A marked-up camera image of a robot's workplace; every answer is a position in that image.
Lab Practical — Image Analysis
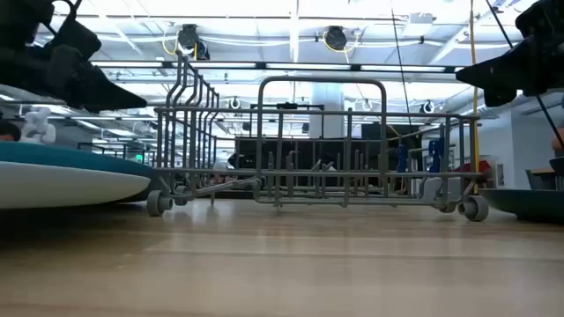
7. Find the white column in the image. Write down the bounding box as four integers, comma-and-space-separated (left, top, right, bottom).
309, 82, 345, 140

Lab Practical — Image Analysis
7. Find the thin black hanging cable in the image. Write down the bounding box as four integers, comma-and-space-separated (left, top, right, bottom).
390, 0, 414, 133

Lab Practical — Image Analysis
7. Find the grey wire dish rack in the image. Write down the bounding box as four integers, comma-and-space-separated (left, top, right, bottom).
146, 50, 490, 224

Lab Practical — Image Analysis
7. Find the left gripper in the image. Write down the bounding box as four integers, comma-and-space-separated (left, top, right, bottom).
0, 0, 149, 114

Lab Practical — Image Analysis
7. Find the black retractable cable reel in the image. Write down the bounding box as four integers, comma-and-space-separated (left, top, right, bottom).
177, 23, 212, 62
323, 25, 349, 53

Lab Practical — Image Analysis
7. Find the red object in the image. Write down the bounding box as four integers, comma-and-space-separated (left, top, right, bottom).
453, 158, 494, 186

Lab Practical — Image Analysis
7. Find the yellow cord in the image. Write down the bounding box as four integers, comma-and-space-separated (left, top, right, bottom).
468, 0, 482, 195

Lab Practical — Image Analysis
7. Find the thin black pole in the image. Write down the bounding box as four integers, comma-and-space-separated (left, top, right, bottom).
484, 0, 564, 151

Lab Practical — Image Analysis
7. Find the wooden table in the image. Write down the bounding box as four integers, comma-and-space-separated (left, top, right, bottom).
525, 166, 557, 191

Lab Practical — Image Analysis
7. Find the large dark blue plate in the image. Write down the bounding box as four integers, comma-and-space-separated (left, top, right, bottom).
0, 141, 155, 203

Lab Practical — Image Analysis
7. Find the person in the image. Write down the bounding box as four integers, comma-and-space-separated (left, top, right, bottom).
0, 119, 22, 143

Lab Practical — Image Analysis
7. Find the large grey plate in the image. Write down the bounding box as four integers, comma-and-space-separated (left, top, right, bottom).
0, 160, 152, 210

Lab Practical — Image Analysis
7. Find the black workstation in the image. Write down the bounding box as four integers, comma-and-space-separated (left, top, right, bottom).
233, 103, 424, 188

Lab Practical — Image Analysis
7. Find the small teal plate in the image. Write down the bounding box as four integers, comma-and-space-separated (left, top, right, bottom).
478, 188, 564, 225

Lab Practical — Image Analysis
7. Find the white robot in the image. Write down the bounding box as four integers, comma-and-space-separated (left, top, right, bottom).
19, 107, 57, 145

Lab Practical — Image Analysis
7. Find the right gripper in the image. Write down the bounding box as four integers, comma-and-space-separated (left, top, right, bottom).
456, 0, 564, 108

